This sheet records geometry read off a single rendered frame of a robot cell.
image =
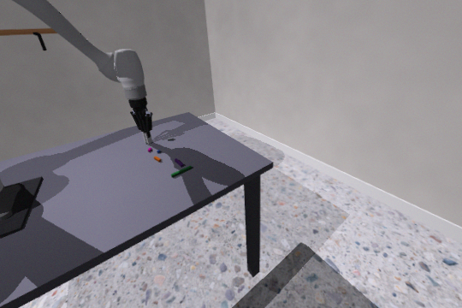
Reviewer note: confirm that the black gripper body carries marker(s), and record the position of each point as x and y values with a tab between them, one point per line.
141	104

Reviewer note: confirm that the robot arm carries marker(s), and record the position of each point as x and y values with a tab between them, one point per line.
128	70

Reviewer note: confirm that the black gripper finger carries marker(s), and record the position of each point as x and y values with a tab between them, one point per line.
147	125
138	122

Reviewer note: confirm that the green rod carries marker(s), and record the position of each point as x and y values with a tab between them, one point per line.
181	171

